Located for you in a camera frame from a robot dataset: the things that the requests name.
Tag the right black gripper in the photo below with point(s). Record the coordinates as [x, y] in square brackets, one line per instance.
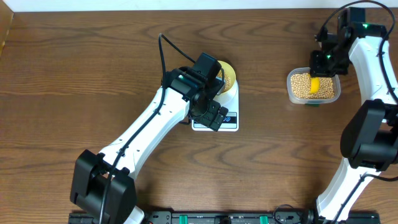
[316, 70]

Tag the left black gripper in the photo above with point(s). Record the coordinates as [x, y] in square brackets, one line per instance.
[208, 119]

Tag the yellow measuring scoop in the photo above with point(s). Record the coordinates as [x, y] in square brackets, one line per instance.
[314, 85]

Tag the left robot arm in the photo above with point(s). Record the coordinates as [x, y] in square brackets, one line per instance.
[103, 184]

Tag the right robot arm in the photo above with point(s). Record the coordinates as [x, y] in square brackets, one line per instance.
[368, 143]

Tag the soybeans in bowl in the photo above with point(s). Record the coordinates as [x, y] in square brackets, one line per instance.
[227, 81]

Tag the yellow bowl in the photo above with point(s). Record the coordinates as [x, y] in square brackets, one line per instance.
[229, 69]

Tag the white digital kitchen scale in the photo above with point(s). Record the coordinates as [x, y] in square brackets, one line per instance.
[231, 102]

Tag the soybeans pile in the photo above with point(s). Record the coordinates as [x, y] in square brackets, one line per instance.
[301, 87]

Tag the clear plastic container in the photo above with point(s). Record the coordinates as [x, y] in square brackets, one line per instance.
[294, 99]

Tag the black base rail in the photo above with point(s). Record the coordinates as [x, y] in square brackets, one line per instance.
[163, 217]

